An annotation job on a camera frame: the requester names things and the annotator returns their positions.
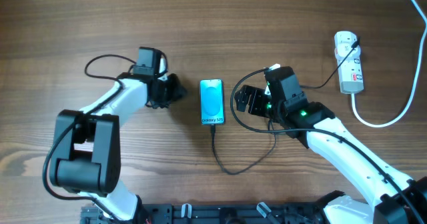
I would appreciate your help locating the Galaxy S25 smartphone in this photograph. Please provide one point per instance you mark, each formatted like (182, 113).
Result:
(212, 102)

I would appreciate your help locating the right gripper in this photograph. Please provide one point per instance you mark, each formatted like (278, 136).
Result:
(257, 94)

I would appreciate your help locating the white USB charger plug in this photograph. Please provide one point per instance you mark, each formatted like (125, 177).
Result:
(345, 49)

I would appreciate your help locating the black aluminium base frame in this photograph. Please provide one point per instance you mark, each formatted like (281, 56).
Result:
(284, 213)

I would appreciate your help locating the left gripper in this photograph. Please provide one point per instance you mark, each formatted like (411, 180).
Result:
(178, 91)

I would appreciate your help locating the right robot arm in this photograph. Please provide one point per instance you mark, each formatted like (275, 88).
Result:
(390, 196)

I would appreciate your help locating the white power strip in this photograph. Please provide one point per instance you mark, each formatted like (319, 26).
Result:
(350, 70)

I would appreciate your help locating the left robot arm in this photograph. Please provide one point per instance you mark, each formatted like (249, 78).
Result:
(84, 162)

